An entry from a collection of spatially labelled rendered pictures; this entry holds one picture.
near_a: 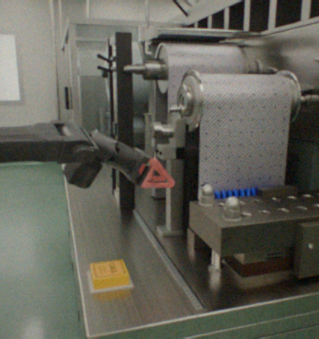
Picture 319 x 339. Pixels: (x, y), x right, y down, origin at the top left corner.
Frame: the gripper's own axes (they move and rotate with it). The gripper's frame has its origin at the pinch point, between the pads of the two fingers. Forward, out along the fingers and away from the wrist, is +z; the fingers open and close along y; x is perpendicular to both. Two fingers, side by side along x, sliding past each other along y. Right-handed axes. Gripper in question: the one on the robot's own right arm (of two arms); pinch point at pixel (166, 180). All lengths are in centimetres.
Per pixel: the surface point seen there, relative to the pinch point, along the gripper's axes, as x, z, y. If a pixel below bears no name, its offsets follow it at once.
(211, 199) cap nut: 1.4, 7.8, 8.3
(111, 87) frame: 16, -15, -47
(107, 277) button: -20.9, -6.4, 13.1
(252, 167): 12.5, 18.4, 0.0
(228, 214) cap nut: 0.9, 7.7, 17.1
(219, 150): 12.1, 8.0, 0.1
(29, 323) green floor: -115, 15, -111
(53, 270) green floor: -109, 26, -168
